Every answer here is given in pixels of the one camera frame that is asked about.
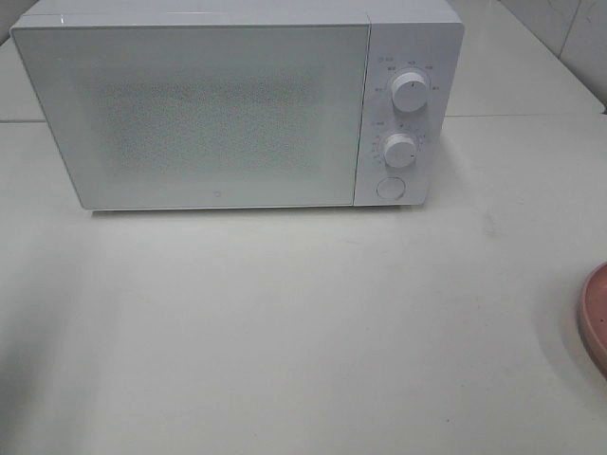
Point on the round white door button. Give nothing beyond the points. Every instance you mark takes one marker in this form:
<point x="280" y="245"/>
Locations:
<point x="391" y="188"/>

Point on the white timer knob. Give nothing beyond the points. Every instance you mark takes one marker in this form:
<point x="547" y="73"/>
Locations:
<point x="399" y="150"/>

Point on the white microwave door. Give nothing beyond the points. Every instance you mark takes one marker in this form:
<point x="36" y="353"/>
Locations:
<point x="202" y="117"/>

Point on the pink round plate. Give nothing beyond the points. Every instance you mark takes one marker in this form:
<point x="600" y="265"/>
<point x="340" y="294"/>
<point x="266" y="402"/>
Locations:
<point x="592" y="316"/>

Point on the upper white power knob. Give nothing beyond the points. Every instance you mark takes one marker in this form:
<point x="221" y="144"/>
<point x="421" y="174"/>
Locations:
<point x="409" y="90"/>

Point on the white microwave oven body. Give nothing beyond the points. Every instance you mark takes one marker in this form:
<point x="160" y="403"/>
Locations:
<point x="426" y="35"/>

